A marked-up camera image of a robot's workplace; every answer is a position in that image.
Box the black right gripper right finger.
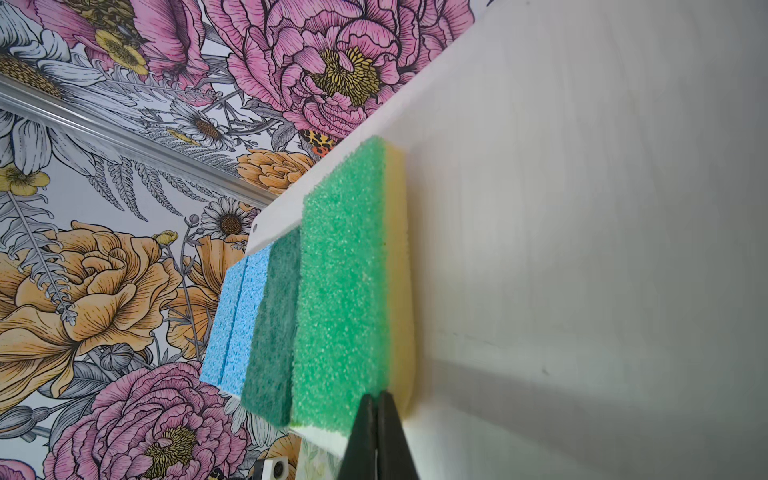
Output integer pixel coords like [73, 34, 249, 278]
[377, 391, 419, 480]

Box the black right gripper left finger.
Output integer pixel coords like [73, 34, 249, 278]
[337, 394, 378, 480]

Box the dark green sponge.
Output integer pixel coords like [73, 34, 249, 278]
[241, 227, 301, 428]

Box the light blue sponge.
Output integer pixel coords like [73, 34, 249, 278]
[220, 244, 272, 397]

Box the small blue sponge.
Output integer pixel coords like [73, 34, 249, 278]
[200, 257, 247, 386]

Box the white two-tier shelf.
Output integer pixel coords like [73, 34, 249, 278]
[255, 1, 767, 479]

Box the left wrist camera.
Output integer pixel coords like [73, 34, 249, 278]
[249, 457, 290, 480]

